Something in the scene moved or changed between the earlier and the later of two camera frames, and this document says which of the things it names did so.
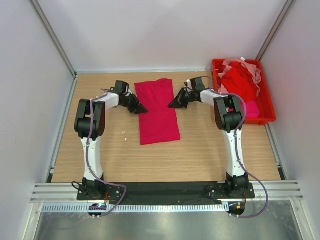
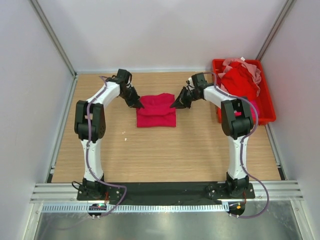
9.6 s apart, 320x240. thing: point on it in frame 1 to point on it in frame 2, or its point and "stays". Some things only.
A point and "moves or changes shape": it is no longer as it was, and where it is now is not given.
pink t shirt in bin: [256, 75] stays
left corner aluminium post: [53, 38] stays
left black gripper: [138, 108] to [135, 102]
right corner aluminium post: [284, 11] stays
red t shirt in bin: [239, 81] stays
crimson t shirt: [160, 123] moves or changes shape
